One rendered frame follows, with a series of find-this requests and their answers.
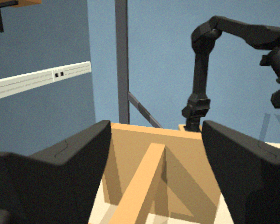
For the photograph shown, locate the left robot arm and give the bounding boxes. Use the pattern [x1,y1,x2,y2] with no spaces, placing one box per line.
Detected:
[182,16,280,133]

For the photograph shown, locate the tan wooden rail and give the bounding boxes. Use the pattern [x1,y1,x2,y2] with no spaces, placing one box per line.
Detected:
[109,143,165,224]

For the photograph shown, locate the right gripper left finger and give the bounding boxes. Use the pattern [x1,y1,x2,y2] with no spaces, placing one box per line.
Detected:
[0,120,112,224]

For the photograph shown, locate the black metal overhead frame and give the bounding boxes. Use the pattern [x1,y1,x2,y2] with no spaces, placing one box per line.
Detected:
[115,0,164,129]

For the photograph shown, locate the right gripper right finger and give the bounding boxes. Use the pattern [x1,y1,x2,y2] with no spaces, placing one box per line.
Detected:
[201,120,280,224]

